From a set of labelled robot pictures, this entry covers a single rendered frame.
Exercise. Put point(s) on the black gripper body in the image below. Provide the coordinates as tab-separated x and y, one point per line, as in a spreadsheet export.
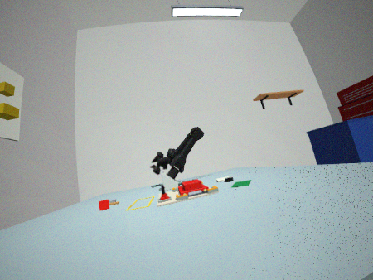
160	163

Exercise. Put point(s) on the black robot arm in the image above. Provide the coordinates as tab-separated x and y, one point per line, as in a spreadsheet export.
176	158

